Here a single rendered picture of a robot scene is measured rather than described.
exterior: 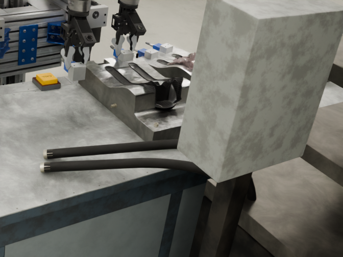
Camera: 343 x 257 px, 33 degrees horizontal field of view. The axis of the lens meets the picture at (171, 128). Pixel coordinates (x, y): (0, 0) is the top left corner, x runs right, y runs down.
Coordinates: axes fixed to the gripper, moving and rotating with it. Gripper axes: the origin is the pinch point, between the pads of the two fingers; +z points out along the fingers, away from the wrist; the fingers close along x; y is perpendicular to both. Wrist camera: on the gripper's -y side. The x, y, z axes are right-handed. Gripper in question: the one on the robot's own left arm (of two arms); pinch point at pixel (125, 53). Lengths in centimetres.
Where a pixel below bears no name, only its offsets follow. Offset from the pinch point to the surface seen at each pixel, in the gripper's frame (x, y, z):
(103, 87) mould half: 19.1, -15.6, 4.7
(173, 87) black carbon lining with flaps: -1.4, -30.5, 0.9
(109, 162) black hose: 42, -58, 6
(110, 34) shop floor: -139, 215, 91
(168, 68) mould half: -14.8, -10.4, 4.0
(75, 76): 30.5, -14.6, -1.0
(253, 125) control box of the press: 36, -101, -30
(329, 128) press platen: -13, -90, -13
